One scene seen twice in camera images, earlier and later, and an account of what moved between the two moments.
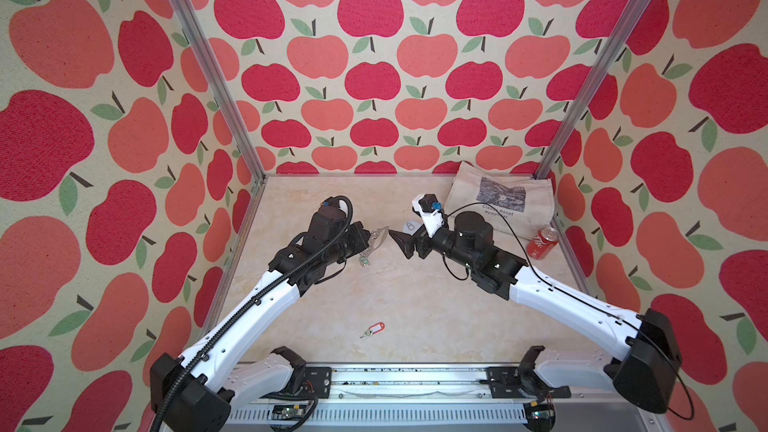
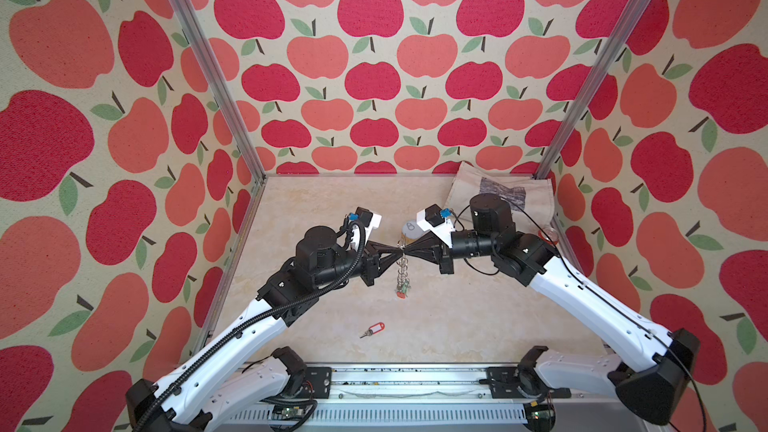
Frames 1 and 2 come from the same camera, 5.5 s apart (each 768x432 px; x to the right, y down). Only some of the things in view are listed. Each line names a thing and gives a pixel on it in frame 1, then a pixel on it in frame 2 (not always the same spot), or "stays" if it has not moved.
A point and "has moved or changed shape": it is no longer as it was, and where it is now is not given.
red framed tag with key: (373, 330) stays
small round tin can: (411, 227) stays
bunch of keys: (377, 238) has moved or changed shape
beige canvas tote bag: (517, 206) stays
